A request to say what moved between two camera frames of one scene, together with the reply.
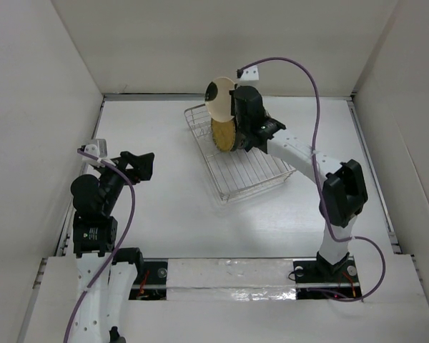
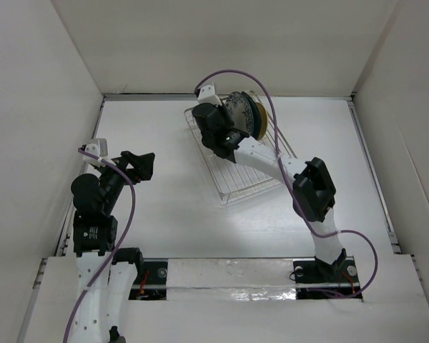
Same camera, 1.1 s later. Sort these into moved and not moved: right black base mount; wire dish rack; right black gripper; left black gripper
Moved: right black gripper
Not moved: wire dish rack; right black base mount; left black gripper
